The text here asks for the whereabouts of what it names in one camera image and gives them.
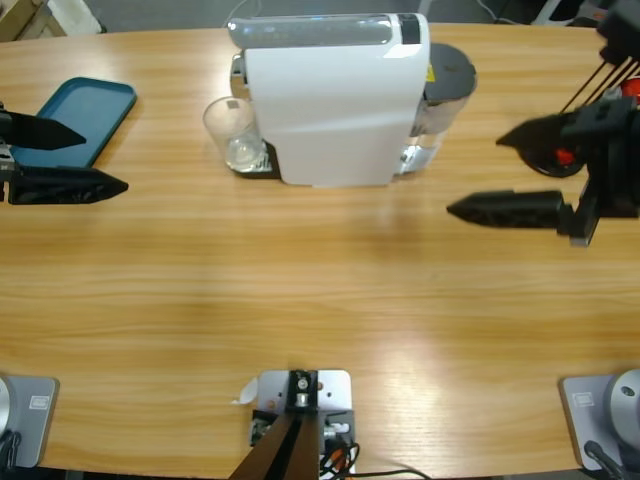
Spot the clear water tank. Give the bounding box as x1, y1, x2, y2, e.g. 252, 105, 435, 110
409, 42, 479, 151

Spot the thin black cable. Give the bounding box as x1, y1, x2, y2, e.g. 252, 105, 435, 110
357, 466, 431, 480

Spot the white tape piece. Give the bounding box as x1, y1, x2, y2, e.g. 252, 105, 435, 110
229, 377, 260, 406

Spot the white floor cable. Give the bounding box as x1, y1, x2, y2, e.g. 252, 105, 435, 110
222, 0, 264, 29
474, 0, 524, 26

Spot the teal plastic tray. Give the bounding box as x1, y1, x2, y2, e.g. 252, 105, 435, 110
9, 76, 138, 169

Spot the white foam block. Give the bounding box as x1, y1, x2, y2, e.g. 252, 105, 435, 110
47, 0, 104, 35

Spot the clear glass cup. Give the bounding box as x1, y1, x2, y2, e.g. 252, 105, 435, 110
202, 96, 265, 172

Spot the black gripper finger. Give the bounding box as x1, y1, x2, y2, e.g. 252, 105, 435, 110
0, 110, 87, 151
495, 113, 569, 151
446, 188, 574, 236
7, 165, 130, 206

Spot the orange and black cable bundle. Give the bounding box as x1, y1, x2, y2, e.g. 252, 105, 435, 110
319, 439, 361, 480

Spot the white capsule coffee machine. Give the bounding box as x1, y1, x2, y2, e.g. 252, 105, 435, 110
227, 12, 437, 190

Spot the black capsule holder with rods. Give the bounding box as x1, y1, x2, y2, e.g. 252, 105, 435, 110
519, 59, 640, 179

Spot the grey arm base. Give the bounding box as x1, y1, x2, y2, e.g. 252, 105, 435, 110
558, 368, 640, 471
0, 374, 61, 469

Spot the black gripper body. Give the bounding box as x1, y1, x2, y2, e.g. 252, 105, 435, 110
0, 102, 16, 204
557, 97, 640, 249

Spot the cardboard box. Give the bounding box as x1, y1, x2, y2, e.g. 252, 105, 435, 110
0, 0, 51, 44

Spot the white floor equipment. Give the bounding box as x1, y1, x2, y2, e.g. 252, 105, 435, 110
529, 0, 640, 29

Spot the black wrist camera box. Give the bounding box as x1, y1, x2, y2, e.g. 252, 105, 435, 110
597, 0, 640, 66

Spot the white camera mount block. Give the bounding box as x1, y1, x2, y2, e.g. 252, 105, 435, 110
249, 369, 359, 476

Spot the black base cable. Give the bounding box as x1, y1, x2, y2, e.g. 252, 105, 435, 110
0, 429, 22, 471
583, 439, 626, 480

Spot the silver drip tray grille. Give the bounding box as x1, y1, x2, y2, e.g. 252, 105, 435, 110
229, 142, 281, 180

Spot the dark camera post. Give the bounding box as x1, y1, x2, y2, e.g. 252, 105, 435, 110
228, 368, 321, 480

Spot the silver coffee machine lever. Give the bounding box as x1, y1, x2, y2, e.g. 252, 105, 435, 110
227, 13, 394, 50

